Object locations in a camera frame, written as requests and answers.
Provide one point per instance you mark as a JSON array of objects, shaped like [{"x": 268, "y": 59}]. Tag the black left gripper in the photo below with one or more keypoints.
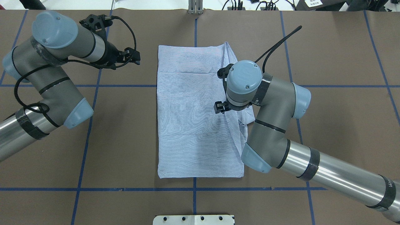
[{"x": 110, "y": 51}]

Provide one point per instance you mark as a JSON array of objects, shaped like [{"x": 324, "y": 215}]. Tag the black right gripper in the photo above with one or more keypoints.
[{"x": 219, "y": 107}]

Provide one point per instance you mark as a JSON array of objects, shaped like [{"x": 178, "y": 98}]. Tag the light blue striped shirt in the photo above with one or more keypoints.
[{"x": 194, "y": 141}]

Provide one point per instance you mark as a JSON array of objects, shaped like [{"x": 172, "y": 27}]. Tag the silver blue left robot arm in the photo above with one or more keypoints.
[{"x": 48, "y": 97}]

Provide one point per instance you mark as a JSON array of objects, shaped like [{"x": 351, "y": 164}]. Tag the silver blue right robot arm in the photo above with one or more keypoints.
[{"x": 344, "y": 139}]

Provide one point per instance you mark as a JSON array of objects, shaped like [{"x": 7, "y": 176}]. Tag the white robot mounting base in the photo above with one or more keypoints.
[{"x": 194, "y": 220}]

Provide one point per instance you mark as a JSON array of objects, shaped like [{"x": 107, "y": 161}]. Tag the grey aluminium frame post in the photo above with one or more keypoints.
[{"x": 195, "y": 7}]

